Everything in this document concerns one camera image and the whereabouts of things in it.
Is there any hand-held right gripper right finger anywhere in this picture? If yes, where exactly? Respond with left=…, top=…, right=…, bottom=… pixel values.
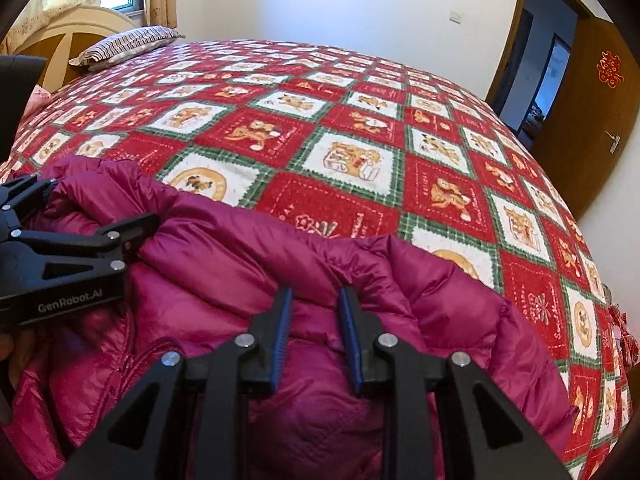
left=337, top=287, right=573, bottom=480

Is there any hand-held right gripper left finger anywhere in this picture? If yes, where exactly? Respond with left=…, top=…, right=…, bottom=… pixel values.
left=57, top=286, right=294, bottom=480

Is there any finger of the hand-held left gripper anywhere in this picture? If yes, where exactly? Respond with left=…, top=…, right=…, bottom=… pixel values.
left=10, top=212, right=161, bottom=286
left=0, top=175, right=58, bottom=211

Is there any magenta quilted down jacket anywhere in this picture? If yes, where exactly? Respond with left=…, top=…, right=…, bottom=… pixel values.
left=10, top=155, right=578, bottom=480

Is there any pink floral folded blanket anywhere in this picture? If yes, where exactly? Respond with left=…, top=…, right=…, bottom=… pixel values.
left=27, top=85, right=53, bottom=111

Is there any cream wooden headboard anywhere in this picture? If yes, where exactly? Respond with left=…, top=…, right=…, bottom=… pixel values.
left=10, top=4, right=143, bottom=86

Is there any striped pillow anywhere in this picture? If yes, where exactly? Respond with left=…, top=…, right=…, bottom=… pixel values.
left=68, top=26, right=186, bottom=71

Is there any red patterned bedspread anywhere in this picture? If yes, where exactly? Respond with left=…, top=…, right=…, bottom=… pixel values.
left=0, top=39, right=633, bottom=480

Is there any pile of patterned cloth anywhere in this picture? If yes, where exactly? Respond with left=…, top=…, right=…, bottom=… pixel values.
left=607, top=305, right=638, bottom=376

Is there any brown wooden door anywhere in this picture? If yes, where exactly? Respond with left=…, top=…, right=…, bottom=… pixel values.
left=530, top=7, right=640, bottom=216

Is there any red paper door decoration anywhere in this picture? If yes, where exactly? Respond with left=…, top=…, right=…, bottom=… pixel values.
left=596, top=51, right=625, bottom=86

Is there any dark wooden door frame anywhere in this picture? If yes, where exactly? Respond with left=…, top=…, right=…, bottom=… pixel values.
left=487, top=0, right=616, bottom=141

